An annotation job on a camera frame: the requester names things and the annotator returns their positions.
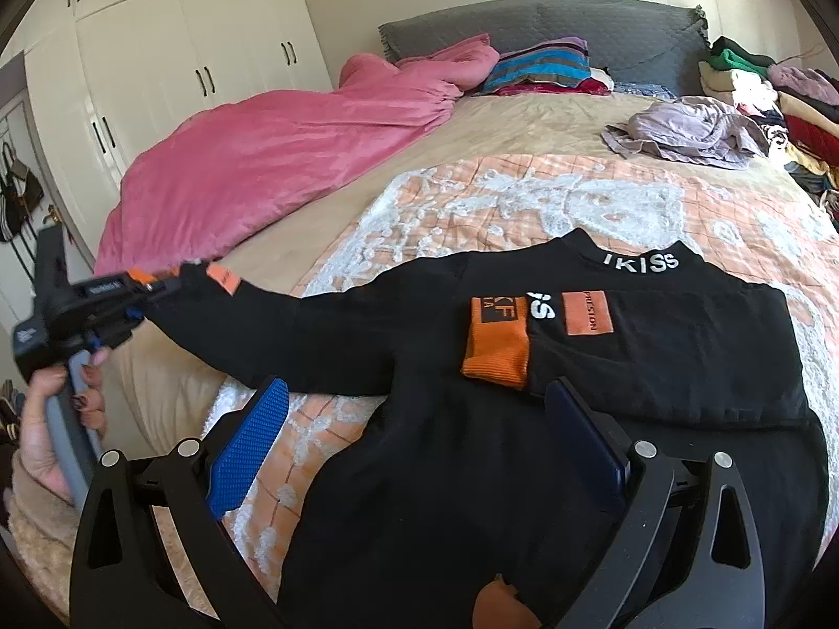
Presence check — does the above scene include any pink blanket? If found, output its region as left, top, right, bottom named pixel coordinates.
left=95, top=36, right=502, bottom=276

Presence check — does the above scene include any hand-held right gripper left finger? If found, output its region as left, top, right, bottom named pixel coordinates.
left=69, top=376, right=293, bottom=629

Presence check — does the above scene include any crumpled lilac garment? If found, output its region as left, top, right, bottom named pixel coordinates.
left=601, top=95, right=773, bottom=168

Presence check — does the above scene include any brown hanging bag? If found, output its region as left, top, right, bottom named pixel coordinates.
left=0, top=140, right=47, bottom=211

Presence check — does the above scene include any person's left forearm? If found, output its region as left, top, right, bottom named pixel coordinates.
left=0, top=446, right=89, bottom=610

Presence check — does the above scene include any person's left hand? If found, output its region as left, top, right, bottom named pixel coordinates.
left=12, top=349, right=114, bottom=505

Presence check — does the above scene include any orange and white fleece blanket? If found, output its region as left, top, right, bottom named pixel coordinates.
left=203, top=154, right=839, bottom=594

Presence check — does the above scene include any black sweater with orange patches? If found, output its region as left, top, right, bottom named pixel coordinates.
left=144, top=228, right=832, bottom=629

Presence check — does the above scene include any white wardrobe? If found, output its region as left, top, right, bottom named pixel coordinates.
left=0, top=0, right=337, bottom=263

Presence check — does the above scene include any dark red cloth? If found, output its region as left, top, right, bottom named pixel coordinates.
left=468, top=75, right=615, bottom=101

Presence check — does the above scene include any pile of folded clothes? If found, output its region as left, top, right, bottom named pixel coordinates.
left=696, top=36, right=839, bottom=217

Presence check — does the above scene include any blue patterned cloth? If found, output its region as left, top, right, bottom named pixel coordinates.
left=612, top=80, right=677, bottom=101

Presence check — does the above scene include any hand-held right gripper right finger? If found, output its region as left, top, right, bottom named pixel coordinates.
left=544, top=376, right=769, bottom=629

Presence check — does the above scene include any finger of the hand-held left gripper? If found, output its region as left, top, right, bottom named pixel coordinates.
left=127, top=263, right=198, bottom=302
left=97, top=302, right=155, bottom=350

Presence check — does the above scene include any striped pillow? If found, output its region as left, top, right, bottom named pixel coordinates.
left=481, top=36, right=591, bottom=93

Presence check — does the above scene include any bed with beige sheet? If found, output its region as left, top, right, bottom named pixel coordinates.
left=98, top=88, right=839, bottom=447

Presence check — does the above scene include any grey quilted pillow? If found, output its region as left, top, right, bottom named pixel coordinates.
left=378, top=5, right=552, bottom=74
left=537, top=1, right=712, bottom=96

